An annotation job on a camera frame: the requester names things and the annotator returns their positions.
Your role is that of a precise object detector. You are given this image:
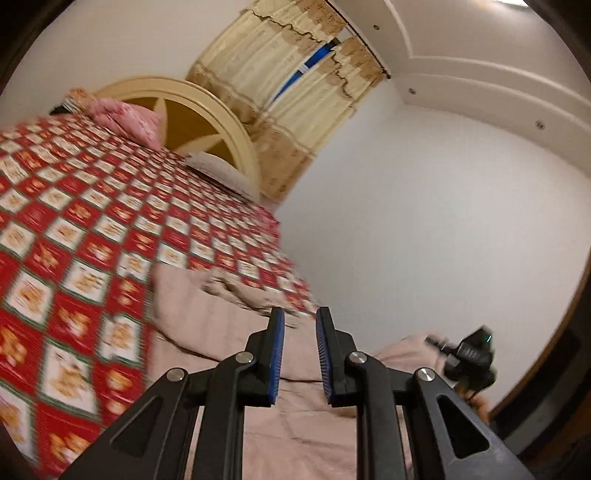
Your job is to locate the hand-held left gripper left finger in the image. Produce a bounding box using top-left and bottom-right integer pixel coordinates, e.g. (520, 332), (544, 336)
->
(60, 307), (286, 480)

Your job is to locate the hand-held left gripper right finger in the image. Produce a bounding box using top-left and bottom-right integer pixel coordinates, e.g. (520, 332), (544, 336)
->
(315, 307), (536, 480)

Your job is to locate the red bear-print bed sheet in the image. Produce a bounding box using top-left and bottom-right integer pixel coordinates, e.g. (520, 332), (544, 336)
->
(0, 113), (319, 480)

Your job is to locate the floral pillow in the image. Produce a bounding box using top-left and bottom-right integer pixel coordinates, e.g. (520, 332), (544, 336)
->
(62, 89), (95, 112)

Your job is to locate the beige quilted down jacket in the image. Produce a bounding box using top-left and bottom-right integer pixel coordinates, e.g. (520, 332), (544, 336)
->
(148, 265), (455, 480)

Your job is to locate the cream arched headboard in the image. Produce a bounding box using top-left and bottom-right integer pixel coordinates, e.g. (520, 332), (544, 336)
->
(95, 76), (262, 199)

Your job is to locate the cream window curtain panel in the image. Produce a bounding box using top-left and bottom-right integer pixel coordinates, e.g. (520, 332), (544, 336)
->
(185, 0), (347, 125)
(252, 37), (391, 204)

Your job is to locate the pink folded quilt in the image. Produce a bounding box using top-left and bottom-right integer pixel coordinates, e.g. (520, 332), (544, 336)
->
(88, 98), (166, 149)

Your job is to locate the blue window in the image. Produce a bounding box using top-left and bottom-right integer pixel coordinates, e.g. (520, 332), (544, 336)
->
(272, 44), (340, 104)

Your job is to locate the dark window curtain rod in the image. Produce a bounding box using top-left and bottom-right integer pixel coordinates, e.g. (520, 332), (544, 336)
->
(328, 0), (392, 79)

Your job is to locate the striped pillow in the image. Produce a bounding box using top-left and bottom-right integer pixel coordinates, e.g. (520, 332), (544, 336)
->
(185, 152), (254, 197)

